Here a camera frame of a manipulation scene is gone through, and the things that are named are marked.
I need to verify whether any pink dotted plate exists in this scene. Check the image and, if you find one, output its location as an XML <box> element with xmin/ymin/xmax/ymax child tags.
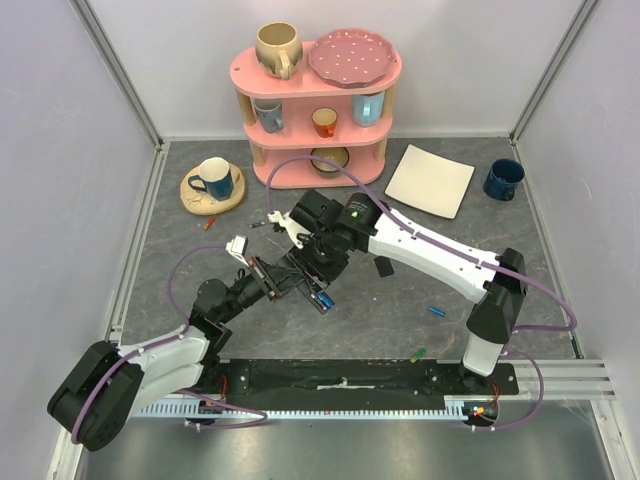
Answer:
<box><xmin>308</xmin><ymin>28</ymin><xmax>397</xmax><ymax>88</ymax></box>

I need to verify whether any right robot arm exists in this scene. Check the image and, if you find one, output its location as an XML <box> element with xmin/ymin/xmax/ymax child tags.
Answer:
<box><xmin>280</xmin><ymin>190</ymin><xmax>527</xmax><ymax>394</ymax></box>

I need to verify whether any dark blue mug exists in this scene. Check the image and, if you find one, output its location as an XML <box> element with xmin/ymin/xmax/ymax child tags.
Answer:
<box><xmin>483</xmin><ymin>158</ymin><xmax>525</xmax><ymax>201</ymax></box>

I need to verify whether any white cable duct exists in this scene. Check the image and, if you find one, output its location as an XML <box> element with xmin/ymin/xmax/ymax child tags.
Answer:
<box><xmin>134</xmin><ymin>397</ymin><xmax>474</xmax><ymax>419</ymax></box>

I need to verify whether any beige ceramic mug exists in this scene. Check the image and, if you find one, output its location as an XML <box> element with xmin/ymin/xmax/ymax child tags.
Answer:
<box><xmin>255</xmin><ymin>22</ymin><xmax>304</xmax><ymax>80</ymax></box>

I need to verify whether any small orange cup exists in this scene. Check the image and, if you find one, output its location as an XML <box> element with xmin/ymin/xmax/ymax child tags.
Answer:
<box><xmin>311</xmin><ymin>107</ymin><xmax>338</xmax><ymax>138</ymax></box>

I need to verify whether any green battery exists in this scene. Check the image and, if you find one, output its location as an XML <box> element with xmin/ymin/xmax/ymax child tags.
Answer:
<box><xmin>410</xmin><ymin>348</ymin><xmax>426</xmax><ymax>363</ymax></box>

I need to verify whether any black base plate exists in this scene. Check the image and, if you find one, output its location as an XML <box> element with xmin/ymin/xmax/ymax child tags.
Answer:
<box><xmin>194</xmin><ymin>359</ymin><xmax>519</xmax><ymax>412</ymax></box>

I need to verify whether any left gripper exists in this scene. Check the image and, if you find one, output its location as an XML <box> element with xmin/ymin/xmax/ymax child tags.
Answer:
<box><xmin>219</xmin><ymin>254</ymin><xmax>305</xmax><ymax>323</ymax></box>

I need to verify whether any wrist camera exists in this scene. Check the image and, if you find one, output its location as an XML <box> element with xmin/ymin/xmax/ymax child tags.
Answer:
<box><xmin>225</xmin><ymin>235</ymin><xmax>249</xmax><ymax>266</ymax></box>
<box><xmin>267</xmin><ymin>210</ymin><xmax>310</xmax><ymax>249</ymax></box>

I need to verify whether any beige round saucer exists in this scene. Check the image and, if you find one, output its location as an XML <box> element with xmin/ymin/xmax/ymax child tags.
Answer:
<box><xmin>180</xmin><ymin>164</ymin><xmax>247</xmax><ymax>216</ymax></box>

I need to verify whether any blue mug cream interior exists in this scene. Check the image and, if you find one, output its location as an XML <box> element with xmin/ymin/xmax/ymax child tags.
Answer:
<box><xmin>187</xmin><ymin>157</ymin><xmax>233</xmax><ymax>201</ymax></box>

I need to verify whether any black remote control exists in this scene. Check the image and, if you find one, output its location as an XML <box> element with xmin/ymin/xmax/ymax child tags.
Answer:
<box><xmin>273</xmin><ymin>253</ymin><xmax>335</xmax><ymax>314</ymax></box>

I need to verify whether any square white plate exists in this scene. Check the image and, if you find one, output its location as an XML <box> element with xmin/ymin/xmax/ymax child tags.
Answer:
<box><xmin>385</xmin><ymin>145</ymin><xmax>475</xmax><ymax>219</ymax></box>

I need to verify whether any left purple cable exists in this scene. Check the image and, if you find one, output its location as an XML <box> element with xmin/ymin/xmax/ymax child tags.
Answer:
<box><xmin>69</xmin><ymin>244</ymin><xmax>271</xmax><ymax>446</ymax></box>

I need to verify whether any grey blue mug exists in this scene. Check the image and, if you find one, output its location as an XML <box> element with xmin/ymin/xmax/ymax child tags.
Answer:
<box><xmin>253</xmin><ymin>98</ymin><xmax>284</xmax><ymax>134</ymax></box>

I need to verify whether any pink three-tier shelf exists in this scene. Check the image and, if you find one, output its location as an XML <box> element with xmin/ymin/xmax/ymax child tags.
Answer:
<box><xmin>230</xmin><ymin>48</ymin><xmax>402</xmax><ymax>184</ymax></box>

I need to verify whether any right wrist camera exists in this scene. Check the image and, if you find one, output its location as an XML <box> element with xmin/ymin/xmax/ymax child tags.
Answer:
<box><xmin>267</xmin><ymin>210</ymin><xmax>310</xmax><ymax>249</ymax></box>

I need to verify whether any dark patterned bowl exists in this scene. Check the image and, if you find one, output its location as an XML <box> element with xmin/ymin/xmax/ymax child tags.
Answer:
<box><xmin>310</xmin><ymin>147</ymin><xmax>350</xmax><ymax>178</ymax></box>

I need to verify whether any purple cable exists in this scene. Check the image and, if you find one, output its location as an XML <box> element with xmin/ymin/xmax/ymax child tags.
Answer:
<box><xmin>265</xmin><ymin>154</ymin><xmax>579</xmax><ymax>431</ymax></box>
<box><xmin>69</xmin><ymin>244</ymin><xmax>271</xmax><ymax>446</ymax></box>

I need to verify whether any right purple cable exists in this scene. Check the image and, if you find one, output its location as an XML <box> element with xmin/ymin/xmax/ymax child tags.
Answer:
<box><xmin>265</xmin><ymin>154</ymin><xmax>579</xmax><ymax>431</ymax></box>

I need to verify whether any light blue mug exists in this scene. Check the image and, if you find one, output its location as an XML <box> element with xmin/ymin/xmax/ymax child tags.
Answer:
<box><xmin>351</xmin><ymin>91</ymin><xmax>385</xmax><ymax>127</ymax></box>

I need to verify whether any blue metallic battery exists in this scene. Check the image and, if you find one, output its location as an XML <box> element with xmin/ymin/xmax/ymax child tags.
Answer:
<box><xmin>428</xmin><ymin>306</ymin><xmax>446</xmax><ymax>317</ymax></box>

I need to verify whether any red orange battery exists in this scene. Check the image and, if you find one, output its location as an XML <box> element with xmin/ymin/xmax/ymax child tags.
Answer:
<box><xmin>203</xmin><ymin>216</ymin><xmax>216</xmax><ymax>230</ymax></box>

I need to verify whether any black remote battery cover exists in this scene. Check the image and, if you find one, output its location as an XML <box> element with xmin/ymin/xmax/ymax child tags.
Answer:
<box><xmin>374</xmin><ymin>256</ymin><xmax>395</xmax><ymax>278</ymax></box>

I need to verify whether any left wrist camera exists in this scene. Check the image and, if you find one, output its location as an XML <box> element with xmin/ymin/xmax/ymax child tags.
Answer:
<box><xmin>225</xmin><ymin>235</ymin><xmax>249</xmax><ymax>266</ymax></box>

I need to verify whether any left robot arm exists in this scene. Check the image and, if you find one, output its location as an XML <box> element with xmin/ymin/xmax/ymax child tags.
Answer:
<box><xmin>46</xmin><ymin>254</ymin><xmax>308</xmax><ymax>451</ymax></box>

